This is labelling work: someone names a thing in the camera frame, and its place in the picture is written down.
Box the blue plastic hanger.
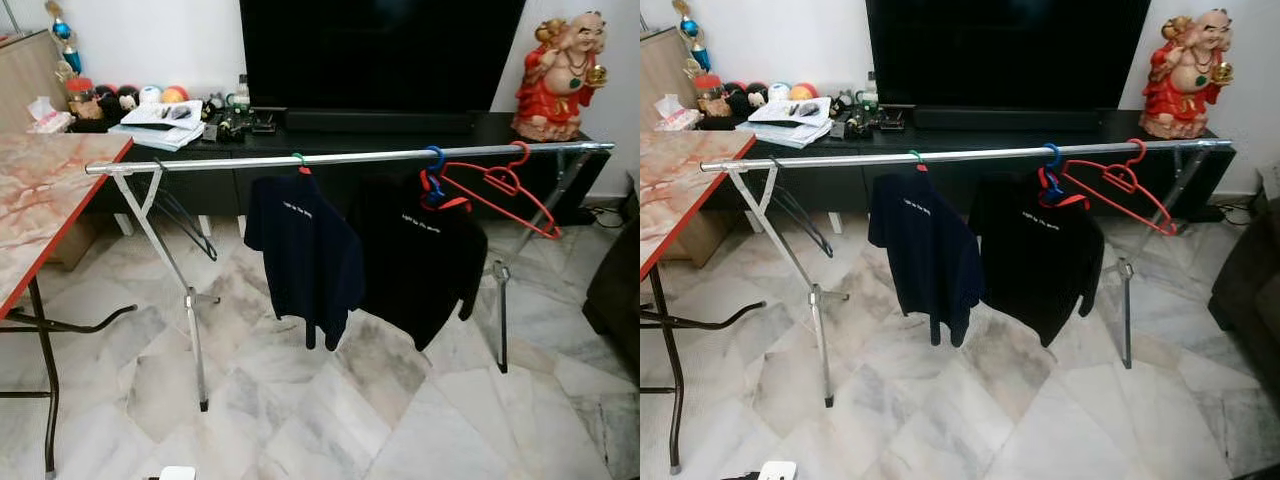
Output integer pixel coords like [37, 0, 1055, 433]
[1036, 143, 1065, 208]
[420, 146, 449, 209]

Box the black t-shirt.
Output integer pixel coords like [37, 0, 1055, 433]
[355, 178, 491, 351]
[968, 175, 1106, 348]

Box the red plastic hanger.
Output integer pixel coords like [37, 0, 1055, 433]
[440, 142, 563, 241]
[1058, 138, 1179, 238]

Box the dark grey fabric sofa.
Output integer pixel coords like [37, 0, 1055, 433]
[1207, 195, 1280, 401]
[583, 215, 641, 376]

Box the marble pattern folding table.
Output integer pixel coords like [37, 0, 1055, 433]
[0, 132, 139, 479]
[640, 130, 758, 476]

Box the white tissue pack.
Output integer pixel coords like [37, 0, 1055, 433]
[654, 93, 703, 131]
[27, 97, 76, 134]

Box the red lidded jar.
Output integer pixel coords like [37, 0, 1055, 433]
[65, 77, 104, 123]
[692, 73, 731, 118]

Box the red laughing buddha statue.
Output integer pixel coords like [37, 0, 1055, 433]
[1140, 8, 1235, 139]
[512, 10, 611, 143]

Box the stack of white papers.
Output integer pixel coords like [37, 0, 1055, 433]
[108, 100, 206, 153]
[737, 96, 833, 149]

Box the silver metal clothes rack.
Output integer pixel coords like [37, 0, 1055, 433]
[699, 139, 1235, 409]
[85, 140, 617, 413]

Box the blue and gold ornament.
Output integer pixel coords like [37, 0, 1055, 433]
[45, 0, 83, 81]
[672, 0, 713, 73]

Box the navy blue t-shirt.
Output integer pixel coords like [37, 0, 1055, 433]
[868, 170, 986, 348]
[243, 172, 367, 351]

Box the black soundbar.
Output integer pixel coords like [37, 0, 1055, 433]
[285, 108, 476, 135]
[912, 106, 1101, 133]

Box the black flat screen television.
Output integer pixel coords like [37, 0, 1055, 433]
[238, 0, 527, 111]
[866, 0, 1153, 109]

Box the black tv console cabinet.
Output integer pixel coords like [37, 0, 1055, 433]
[700, 108, 1237, 236]
[72, 110, 613, 238]

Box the thin black wire hanger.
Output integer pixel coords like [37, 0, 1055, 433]
[768, 158, 835, 259]
[152, 160, 219, 263]

